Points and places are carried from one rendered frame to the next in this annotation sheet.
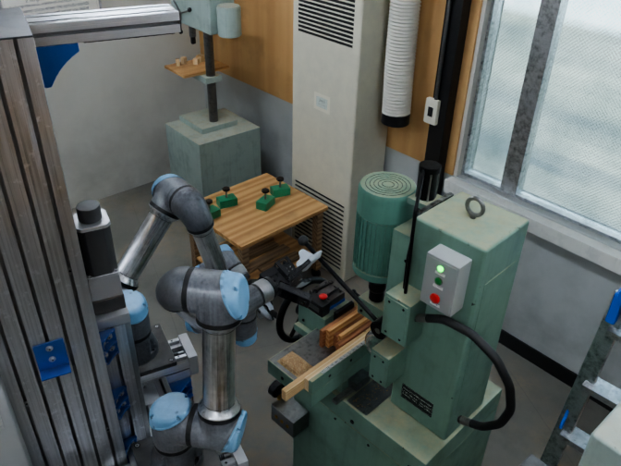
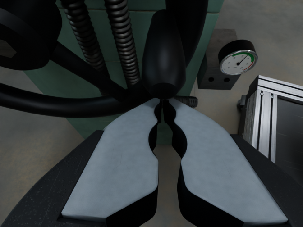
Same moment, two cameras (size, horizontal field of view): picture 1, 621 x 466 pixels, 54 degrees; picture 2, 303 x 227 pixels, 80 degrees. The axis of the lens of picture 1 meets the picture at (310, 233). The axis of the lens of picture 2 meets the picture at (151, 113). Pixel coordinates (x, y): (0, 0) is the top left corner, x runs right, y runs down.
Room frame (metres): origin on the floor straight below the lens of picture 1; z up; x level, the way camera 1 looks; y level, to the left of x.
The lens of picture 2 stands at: (1.84, 0.18, 0.90)
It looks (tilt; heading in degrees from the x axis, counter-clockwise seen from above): 62 degrees down; 225
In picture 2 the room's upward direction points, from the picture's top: 2 degrees clockwise
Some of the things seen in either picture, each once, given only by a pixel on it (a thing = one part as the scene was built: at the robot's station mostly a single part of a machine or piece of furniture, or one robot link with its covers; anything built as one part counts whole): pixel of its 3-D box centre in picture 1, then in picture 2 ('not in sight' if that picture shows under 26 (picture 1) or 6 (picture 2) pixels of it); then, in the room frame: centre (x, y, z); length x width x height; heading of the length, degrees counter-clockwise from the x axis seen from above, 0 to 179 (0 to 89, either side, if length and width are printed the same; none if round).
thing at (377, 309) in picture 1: (379, 311); not in sight; (1.58, -0.24, 1.03); 0.14 x 0.07 x 0.09; 45
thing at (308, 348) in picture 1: (341, 333); not in sight; (1.64, -0.12, 0.87); 0.61 x 0.30 x 0.06; 135
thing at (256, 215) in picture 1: (255, 235); not in sight; (3.09, 0.33, 0.32); 0.66 x 0.57 x 0.64; 134
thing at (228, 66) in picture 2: (276, 391); (234, 60); (1.56, 0.11, 0.65); 0.06 x 0.04 x 0.08; 135
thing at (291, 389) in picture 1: (346, 350); not in sight; (1.50, -0.13, 0.92); 0.57 x 0.02 x 0.04; 135
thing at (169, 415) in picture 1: (174, 421); not in sight; (1.13, 0.37, 0.98); 0.13 x 0.12 x 0.14; 81
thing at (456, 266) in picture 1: (444, 280); not in sight; (1.27, -0.35, 1.40); 0.10 x 0.06 x 0.16; 45
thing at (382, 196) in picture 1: (383, 227); not in sight; (1.59, -0.23, 1.35); 0.18 x 0.18 x 0.31
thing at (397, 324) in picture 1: (403, 314); not in sight; (1.33, -0.27, 1.22); 0.09 x 0.08 x 0.15; 45
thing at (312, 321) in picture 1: (324, 312); not in sight; (1.70, -0.06, 0.91); 0.15 x 0.14 x 0.09; 135
